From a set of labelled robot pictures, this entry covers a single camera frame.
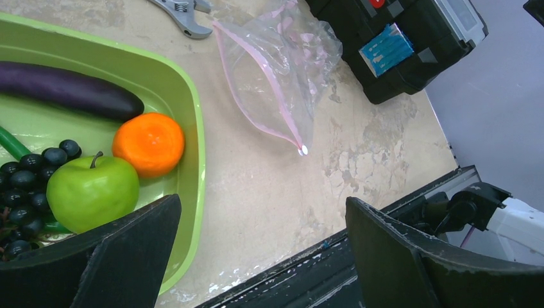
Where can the purple fake eggplant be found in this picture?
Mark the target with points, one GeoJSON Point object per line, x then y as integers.
{"type": "Point", "coordinates": [69, 89]}

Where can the green plastic tray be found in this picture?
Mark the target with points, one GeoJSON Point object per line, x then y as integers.
{"type": "Point", "coordinates": [163, 87]}

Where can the clear zip top bag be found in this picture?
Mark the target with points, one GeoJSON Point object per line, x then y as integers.
{"type": "Point", "coordinates": [278, 67]}

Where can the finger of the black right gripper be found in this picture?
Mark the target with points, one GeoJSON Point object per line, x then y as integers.
{"type": "Point", "coordinates": [535, 8]}

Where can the dark fake grape bunch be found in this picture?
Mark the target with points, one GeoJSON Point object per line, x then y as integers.
{"type": "Point", "coordinates": [26, 217]}

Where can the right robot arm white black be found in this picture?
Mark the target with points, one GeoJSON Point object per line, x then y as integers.
{"type": "Point", "coordinates": [490, 107]}

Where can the red handled adjustable wrench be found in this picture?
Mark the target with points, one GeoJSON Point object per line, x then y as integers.
{"type": "Point", "coordinates": [182, 12]}

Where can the orange fake tangerine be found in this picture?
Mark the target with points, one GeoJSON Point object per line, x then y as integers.
{"type": "Point", "coordinates": [153, 143]}

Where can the green fake chili pepper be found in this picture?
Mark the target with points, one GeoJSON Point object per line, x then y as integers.
{"type": "Point", "coordinates": [12, 145]}

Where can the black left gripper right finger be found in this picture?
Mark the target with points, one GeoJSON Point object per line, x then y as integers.
{"type": "Point", "coordinates": [400, 266]}

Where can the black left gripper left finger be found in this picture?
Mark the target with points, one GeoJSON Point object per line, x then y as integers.
{"type": "Point", "coordinates": [119, 264]}

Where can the black mounting base rail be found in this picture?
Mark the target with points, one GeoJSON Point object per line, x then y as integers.
{"type": "Point", "coordinates": [323, 275]}

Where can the black plastic toolbox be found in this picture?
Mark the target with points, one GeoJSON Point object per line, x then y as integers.
{"type": "Point", "coordinates": [398, 47]}

